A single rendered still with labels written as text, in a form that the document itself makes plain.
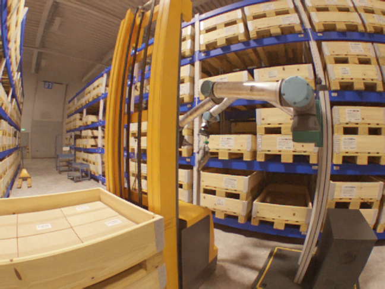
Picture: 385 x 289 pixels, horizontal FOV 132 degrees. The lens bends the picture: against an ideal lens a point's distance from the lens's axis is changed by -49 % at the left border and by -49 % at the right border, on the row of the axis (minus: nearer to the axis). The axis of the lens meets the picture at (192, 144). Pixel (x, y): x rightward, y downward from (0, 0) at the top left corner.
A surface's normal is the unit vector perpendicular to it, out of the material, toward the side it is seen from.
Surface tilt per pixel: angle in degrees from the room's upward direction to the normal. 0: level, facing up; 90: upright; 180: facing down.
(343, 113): 90
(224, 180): 90
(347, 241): 90
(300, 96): 91
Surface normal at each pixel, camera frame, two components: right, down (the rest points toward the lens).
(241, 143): -0.57, 0.00
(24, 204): 0.82, 0.01
